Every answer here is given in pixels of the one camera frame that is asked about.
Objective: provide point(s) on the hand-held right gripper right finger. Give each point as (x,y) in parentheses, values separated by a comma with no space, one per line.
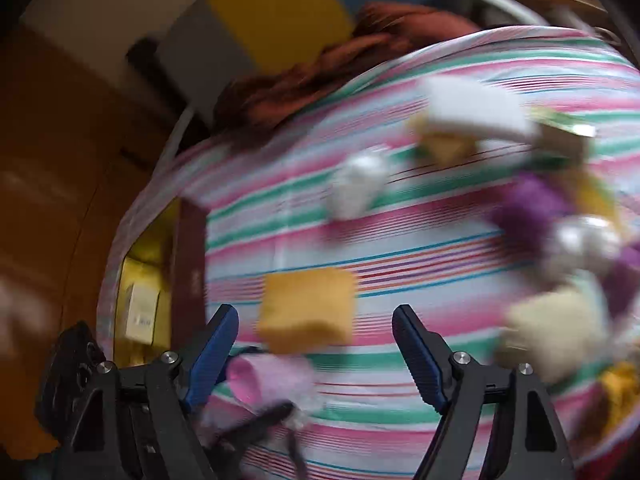
(417,355)

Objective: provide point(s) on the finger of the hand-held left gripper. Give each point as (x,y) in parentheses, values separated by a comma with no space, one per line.
(250,425)
(296,450)

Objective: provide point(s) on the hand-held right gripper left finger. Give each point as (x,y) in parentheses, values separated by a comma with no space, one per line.
(212,360)

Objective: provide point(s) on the pink cloth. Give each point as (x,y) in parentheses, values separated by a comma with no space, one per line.
(270,375)

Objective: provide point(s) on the yellow sponge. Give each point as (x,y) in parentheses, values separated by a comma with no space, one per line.
(305,310)

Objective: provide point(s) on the white sponge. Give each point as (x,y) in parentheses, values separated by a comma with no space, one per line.
(475,107)

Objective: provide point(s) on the white packet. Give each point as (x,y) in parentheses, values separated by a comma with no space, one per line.
(142,310)

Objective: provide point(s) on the maroon box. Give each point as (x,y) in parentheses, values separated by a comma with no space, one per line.
(187,260)

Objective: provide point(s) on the striped bed sheet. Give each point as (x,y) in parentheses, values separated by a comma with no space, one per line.
(380,240)

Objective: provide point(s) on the beige sponge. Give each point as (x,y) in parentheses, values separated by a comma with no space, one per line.
(555,330)

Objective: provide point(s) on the purple cloth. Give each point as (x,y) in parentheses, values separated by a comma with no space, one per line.
(530,210)

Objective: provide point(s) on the yellow cloth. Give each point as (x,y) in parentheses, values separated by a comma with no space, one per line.
(622,392)

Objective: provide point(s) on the tan sponge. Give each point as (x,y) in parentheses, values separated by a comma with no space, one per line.
(445,147)

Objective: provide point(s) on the rust brown blanket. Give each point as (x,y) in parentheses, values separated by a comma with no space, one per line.
(310,85)

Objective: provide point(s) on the yellow blue grey chair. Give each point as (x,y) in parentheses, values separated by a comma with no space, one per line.
(280,5)

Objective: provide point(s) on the white bed frame rail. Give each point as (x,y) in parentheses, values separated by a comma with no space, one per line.
(490,0)

